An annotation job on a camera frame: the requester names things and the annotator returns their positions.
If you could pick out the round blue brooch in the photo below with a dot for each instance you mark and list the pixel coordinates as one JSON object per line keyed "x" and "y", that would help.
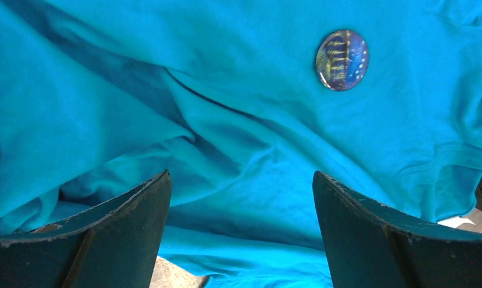
{"x": 342, "y": 60}

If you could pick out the blue garment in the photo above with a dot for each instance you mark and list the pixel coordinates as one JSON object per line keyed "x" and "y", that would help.
{"x": 96, "y": 97}

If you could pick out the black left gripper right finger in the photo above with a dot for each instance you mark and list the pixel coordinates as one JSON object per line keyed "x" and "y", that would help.
{"x": 369, "y": 244}

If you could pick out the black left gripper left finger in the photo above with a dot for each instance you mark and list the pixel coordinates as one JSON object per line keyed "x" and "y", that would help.
{"x": 113, "y": 244}

